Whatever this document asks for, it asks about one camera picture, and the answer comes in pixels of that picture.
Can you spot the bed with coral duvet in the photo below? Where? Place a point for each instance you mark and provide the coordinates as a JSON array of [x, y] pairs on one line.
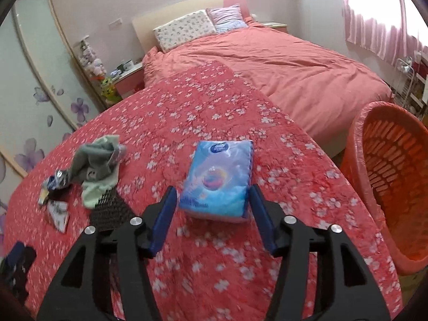
[[301, 73]]

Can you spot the orange laundry basket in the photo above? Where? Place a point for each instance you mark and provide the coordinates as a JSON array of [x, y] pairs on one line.
[[384, 174]]

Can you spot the pink curtain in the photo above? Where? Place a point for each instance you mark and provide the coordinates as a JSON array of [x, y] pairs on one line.
[[378, 30]]

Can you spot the white wall switch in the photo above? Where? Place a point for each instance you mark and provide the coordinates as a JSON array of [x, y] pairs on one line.
[[115, 23]]

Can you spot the plush toy column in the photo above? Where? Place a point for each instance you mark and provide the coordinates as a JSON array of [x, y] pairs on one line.
[[95, 65]]

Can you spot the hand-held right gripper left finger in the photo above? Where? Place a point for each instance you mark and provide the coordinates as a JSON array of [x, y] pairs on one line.
[[164, 217]]

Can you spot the flower print sliding wardrobe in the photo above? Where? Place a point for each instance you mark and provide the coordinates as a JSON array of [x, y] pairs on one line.
[[33, 57]]

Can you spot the white storage trolley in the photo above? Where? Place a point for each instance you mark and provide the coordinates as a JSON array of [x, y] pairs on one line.
[[419, 87]]

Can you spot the dark blue black cloth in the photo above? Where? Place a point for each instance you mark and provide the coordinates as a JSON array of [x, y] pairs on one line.
[[20, 264]]

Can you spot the foil wrapper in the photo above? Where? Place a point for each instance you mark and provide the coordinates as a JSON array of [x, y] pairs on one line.
[[57, 180]]

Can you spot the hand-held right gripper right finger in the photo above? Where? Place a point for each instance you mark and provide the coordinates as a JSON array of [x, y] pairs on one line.
[[264, 217]]

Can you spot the grey green sock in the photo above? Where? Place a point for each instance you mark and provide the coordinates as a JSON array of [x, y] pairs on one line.
[[97, 170]]

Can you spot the white floral pillow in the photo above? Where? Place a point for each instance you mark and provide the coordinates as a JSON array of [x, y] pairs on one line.
[[184, 28]]

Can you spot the pink white nightstand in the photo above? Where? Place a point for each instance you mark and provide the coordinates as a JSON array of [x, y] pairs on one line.
[[277, 25], [130, 82]]

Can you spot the red floral tablecloth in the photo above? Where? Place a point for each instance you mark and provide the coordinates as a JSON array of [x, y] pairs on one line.
[[234, 120]]

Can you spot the black mesh garment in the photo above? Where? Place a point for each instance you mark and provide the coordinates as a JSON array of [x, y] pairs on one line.
[[110, 212]]

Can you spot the blue tissue pack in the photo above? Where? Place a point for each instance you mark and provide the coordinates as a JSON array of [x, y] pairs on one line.
[[217, 180]]

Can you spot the white mug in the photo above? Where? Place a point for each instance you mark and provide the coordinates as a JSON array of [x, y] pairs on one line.
[[127, 64]]

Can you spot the pink striped pillow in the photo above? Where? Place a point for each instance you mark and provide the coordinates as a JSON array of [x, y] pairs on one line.
[[227, 18]]

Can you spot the white printed wrapper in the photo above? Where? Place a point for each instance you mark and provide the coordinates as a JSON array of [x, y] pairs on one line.
[[58, 217]]

